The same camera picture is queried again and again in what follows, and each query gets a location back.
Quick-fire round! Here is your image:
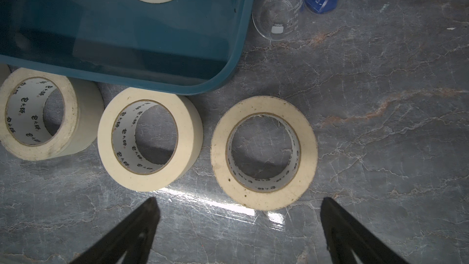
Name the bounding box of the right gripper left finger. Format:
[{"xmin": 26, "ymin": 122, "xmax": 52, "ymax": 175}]
[{"xmin": 72, "ymin": 197, "xmax": 161, "ymax": 264}]

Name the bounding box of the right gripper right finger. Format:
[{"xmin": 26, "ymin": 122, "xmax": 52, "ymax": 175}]
[{"xmin": 320, "ymin": 198, "xmax": 406, "ymax": 264}]

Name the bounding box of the cream tape roll three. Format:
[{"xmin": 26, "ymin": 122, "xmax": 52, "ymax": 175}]
[{"xmin": 97, "ymin": 88, "xmax": 203, "ymax": 192}]

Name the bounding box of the cream tape roll four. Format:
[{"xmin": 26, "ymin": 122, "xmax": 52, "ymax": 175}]
[{"xmin": 211, "ymin": 96, "xmax": 318, "ymax": 211}]

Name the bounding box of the cream tape roll one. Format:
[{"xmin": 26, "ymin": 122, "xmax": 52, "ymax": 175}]
[{"xmin": 1, "ymin": 68, "xmax": 105, "ymax": 161}]

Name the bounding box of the teal plastic storage tray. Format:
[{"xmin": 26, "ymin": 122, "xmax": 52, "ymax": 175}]
[{"xmin": 1, "ymin": 0, "xmax": 254, "ymax": 95}]

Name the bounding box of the glass flask with stopper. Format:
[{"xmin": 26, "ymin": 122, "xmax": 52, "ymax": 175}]
[{"xmin": 252, "ymin": 0, "xmax": 304, "ymax": 42}]

